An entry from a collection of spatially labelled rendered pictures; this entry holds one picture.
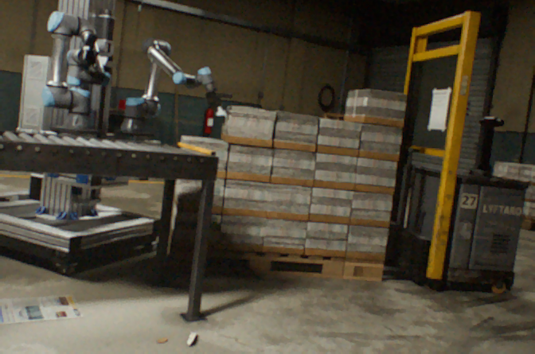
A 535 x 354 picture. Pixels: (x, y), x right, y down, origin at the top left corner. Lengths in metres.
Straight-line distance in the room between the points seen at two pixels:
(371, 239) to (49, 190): 2.15
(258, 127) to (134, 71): 6.86
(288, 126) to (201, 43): 7.26
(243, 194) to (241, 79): 7.64
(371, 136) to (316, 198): 0.55
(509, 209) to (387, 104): 1.12
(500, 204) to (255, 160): 1.71
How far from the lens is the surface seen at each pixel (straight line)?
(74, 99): 3.20
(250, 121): 3.29
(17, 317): 2.64
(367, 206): 3.60
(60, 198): 3.57
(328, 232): 3.54
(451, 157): 3.61
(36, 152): 2.26
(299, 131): 3.39
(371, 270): 3.72
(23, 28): 9.68
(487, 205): 3.86
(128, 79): 9.97
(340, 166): 3.49
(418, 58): 4.19
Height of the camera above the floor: 0.99
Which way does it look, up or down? 4 degrees down
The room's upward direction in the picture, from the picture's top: 7 degrees clockwise
